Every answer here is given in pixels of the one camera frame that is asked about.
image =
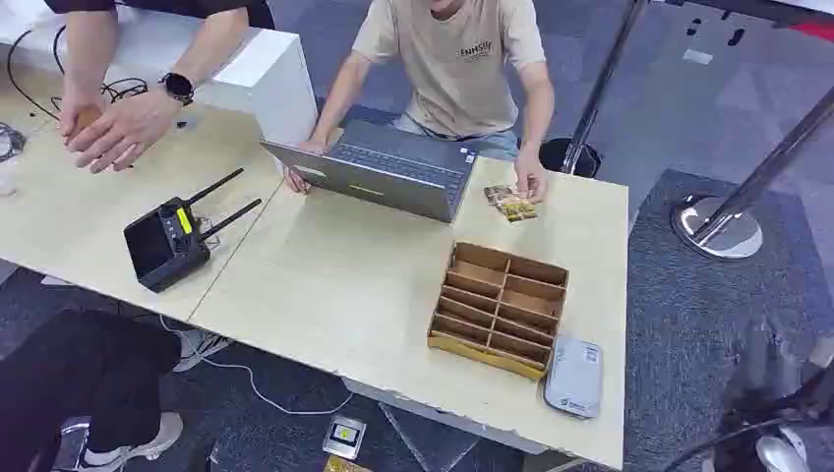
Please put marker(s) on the stack of printed cards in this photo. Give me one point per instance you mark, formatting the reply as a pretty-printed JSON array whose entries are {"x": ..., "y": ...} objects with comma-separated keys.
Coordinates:
[{"x": 515, "y": 207}]

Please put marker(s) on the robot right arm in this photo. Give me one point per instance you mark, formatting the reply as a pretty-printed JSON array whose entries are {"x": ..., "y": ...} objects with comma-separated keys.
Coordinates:
[{"x": 769, "y": 404}]

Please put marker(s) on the grey laptop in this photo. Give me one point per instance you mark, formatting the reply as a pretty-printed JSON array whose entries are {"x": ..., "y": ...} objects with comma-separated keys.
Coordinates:
[{"x": 391, "y": 182}]

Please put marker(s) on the wooden divided card box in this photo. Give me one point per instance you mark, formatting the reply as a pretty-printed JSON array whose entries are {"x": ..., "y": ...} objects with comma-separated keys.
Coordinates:
[{"x": 498, "y": 312}]

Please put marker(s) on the person's left hand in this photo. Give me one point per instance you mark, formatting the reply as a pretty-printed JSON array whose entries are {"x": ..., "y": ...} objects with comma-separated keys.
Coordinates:
[{"x": 529, "y": 172}]

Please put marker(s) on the person's hand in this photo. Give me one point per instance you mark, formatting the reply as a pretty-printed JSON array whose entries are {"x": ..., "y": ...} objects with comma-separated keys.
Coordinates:
[
  {"x": 529, "y": 172},
  {"x": 296, "y": 179}
]

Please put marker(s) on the person's right hand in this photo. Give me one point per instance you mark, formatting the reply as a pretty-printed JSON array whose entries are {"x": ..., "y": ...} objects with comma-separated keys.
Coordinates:
[{"x": 296, "y": 179}]

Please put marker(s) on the person in beige shirt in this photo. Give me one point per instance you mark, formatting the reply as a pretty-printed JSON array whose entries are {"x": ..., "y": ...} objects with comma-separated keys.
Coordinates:
[{"x": 456, "y": 71}]

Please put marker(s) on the grey flat device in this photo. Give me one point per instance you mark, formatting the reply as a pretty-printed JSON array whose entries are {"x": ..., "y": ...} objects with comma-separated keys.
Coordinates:
[{"x": 573, "y": 378}]

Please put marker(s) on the steel floor socket box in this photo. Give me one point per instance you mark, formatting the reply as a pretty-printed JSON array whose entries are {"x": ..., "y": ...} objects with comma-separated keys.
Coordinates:
[{"x": 344, "y": 436}]

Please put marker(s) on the white cabinet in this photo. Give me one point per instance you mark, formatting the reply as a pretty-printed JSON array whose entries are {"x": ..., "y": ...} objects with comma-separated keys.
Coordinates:
[{"x": 267, "y": 78}]

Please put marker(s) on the yellow floor tape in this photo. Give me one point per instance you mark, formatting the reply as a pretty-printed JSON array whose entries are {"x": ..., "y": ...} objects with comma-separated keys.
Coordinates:
[{"x": 342, "y": 466}]

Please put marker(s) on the white sneaker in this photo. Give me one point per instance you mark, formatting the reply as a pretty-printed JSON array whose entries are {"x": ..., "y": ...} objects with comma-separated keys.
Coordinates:
[
  {"x": 146, "y": 443},
  {"x": 199, "y": 345}
]

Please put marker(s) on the black remote controller with antennas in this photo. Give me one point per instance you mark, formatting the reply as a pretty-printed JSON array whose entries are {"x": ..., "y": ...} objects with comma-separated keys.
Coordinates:
[{"x": 163, "y": 247}]

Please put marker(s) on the person in dark top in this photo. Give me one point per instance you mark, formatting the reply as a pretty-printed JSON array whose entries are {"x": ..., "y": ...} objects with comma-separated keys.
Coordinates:
[{"x": 215, "y": 45}]

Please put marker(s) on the black wrist watch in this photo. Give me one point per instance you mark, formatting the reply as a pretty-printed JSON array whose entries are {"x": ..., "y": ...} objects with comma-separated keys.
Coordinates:
[{"x": 177, "y": 86}]

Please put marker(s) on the person in black trousers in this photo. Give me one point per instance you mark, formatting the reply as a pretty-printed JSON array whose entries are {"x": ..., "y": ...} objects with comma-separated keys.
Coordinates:
[{"x": 85, "y": 371}]

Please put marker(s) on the white desk frame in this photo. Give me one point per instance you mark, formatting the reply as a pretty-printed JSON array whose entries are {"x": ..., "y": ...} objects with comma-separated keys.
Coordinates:
[{"x": 423, "y": 410}]

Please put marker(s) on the black-based stanchion post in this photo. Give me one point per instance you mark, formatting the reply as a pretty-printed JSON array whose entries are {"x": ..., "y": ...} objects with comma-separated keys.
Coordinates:
[{"x": 589, "y": 111}]

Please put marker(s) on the chrome stanchion post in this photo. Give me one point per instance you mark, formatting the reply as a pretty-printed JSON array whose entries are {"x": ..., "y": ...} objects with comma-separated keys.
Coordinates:
[{"x": 717, "y": 228}]

